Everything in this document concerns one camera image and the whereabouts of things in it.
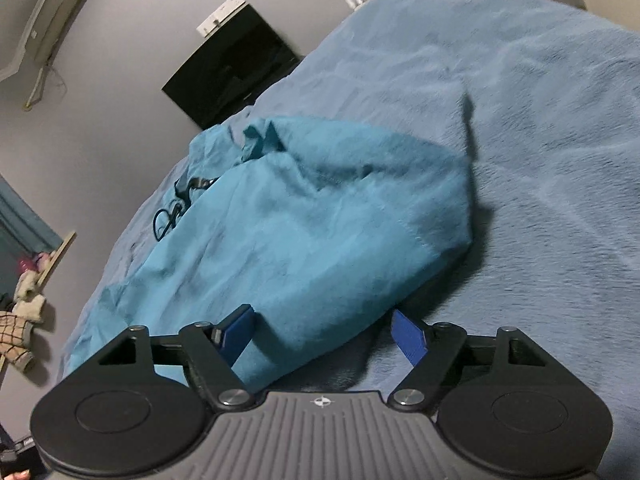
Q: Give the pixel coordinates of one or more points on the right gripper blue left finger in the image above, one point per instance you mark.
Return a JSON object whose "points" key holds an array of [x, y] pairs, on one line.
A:
{"points": [[210, 350]]}

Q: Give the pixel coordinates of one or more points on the pink item on sill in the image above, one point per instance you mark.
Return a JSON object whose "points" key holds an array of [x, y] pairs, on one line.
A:
{"points": [[37, 263]]}

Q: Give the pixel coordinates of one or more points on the white wall air conditioner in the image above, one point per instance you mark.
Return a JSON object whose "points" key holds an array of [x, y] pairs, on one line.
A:
{"points": [[32, 32]]}

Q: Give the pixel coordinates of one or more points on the cream plush garment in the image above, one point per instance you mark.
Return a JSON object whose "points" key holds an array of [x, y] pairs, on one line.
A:
{"points": [[29, 302]]}

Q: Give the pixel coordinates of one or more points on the wooden window sill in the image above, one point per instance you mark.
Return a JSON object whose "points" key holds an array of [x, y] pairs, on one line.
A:
{"points": [[54, 259]]}

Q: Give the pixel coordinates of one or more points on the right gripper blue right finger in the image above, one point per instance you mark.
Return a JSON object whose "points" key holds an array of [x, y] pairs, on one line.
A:
{"points": [[433, 351]]}

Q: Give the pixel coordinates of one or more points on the blue fleece bed blanket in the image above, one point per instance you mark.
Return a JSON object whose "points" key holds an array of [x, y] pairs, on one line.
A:
{"points": [[543, 99]]}

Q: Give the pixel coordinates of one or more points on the teal zip hooded jacket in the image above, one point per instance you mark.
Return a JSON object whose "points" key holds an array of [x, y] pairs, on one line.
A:
{"points": [[320, 226]]}

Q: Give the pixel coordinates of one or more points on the black flat screen television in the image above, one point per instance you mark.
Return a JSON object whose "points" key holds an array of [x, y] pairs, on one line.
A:
{"points": [[242, 58]]}

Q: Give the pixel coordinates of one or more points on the teal window curtain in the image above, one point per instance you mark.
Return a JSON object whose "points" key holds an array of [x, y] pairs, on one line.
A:
{"points": [[23, 235]]}

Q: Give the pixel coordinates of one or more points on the white box above television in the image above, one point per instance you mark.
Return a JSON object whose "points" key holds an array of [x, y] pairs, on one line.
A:
{"points": [[219, 16]]}

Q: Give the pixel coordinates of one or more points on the checked beige garment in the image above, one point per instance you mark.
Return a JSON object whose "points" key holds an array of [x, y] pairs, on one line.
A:
{"points": [[16, 337]]}

